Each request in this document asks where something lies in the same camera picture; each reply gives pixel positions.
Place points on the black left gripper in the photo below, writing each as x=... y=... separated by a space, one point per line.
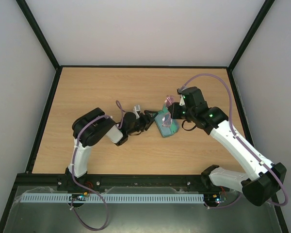
x=146 y=121

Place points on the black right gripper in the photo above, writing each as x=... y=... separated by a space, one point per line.
x=173 y=109

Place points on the pink sunglasses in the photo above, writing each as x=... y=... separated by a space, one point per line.
x=166 y=119

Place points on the grey-green glasses case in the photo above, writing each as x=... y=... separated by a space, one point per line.
x=165 y=131

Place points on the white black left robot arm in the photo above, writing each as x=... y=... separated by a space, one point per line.
x=89 y=129

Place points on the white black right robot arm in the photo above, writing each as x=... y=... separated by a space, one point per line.
x=219 y=126

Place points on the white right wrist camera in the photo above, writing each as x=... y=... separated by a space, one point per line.
x=182 y=102

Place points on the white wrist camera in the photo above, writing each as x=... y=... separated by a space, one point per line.
x=182 y=102
x=137 y=109

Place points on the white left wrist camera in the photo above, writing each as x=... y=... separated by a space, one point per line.
x=137 y=109

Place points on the black front mounting rail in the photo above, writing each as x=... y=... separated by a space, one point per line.
x=145 y=180

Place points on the black frame corner post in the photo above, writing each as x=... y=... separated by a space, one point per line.
x=265 y=8

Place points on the light blue slotted cable duct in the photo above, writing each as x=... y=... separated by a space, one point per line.
x=113 y=198

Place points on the black left rear frame post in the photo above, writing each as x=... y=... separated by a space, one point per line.
x=38 y=32

